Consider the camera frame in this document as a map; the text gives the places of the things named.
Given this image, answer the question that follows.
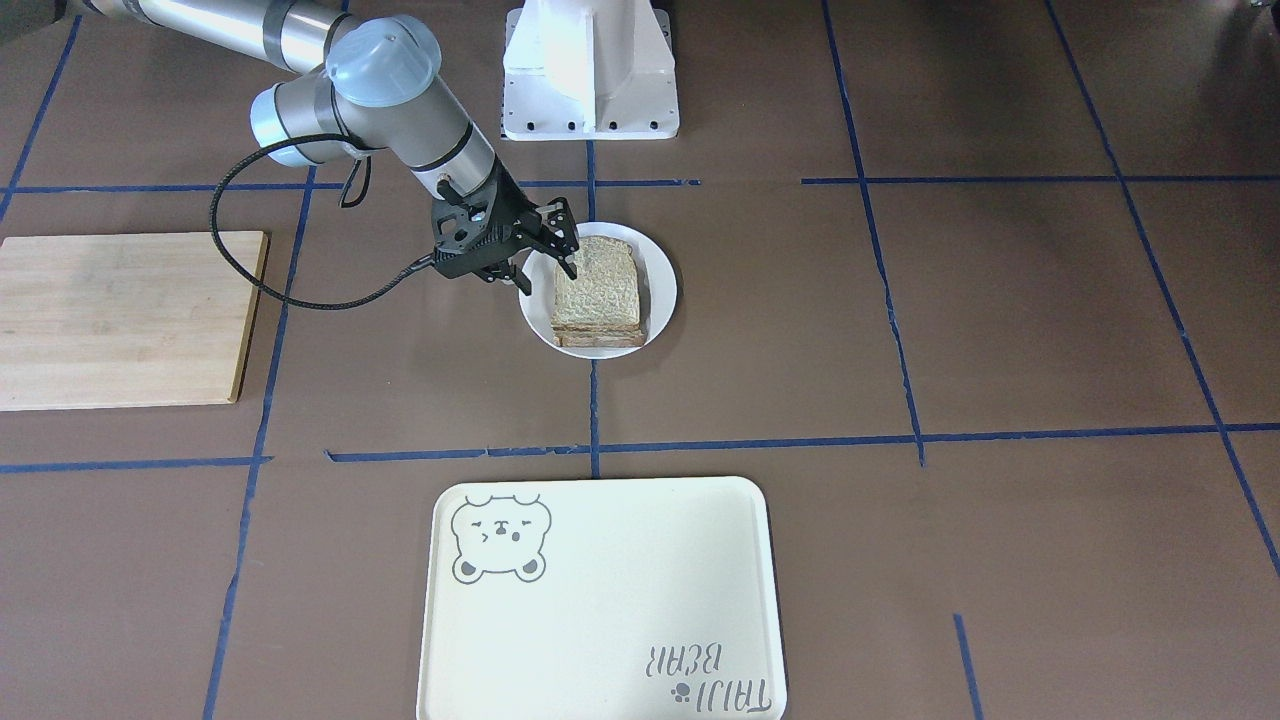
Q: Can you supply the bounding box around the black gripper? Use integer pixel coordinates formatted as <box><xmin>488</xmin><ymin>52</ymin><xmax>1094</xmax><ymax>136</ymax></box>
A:
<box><xmin>431</xmin><ymin>165</ymin><xmax>579</xmax><ymax>297</ymax></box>

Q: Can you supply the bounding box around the brown bread slice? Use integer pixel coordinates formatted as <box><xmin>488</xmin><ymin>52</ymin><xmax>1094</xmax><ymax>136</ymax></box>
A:
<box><xmin>550</xmin><ymin>234</ymin><xmax>641</xmax><ymax>332</ymax></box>

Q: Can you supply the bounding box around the white round plate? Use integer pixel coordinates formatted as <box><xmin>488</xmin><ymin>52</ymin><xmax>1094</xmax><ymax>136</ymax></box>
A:
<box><xmin>516</xmin><ymin>222</ymin><xmax>680</xmax><ymax>361</ymax></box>

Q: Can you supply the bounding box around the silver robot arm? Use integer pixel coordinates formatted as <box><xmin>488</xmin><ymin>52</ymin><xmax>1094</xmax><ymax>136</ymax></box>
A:
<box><xmin>56</xmin><ymin>1</ymin><xmax>579</xmax><ymax>295</ymax></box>

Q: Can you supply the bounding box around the cream bear serving tray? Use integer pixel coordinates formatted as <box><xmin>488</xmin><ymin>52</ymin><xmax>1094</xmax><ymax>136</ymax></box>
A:
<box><xmin>416</xmin><ymin>477</ymin><xmax>788</xmax><ymax>719</ymax></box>

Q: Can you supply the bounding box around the bamboo cutting board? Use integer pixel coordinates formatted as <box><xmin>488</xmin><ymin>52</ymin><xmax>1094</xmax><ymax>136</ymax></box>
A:
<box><xmin>1</xmin><ymin>231</ymin><xmax>268</xmax><ymax>413</ymax></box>

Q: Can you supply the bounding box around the black braided cable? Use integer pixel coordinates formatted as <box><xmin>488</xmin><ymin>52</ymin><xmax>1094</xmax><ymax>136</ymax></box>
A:
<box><xmin>207</xmin><ymin>133</ymin><xmax>442</xmax><ymax>311</ymax></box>

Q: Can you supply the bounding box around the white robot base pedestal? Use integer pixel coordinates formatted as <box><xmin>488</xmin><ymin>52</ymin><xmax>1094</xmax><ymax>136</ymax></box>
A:
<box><xmin>500</xmin><ymin>1</ymin><xmax>681</xmax><ymax>142</ymax></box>

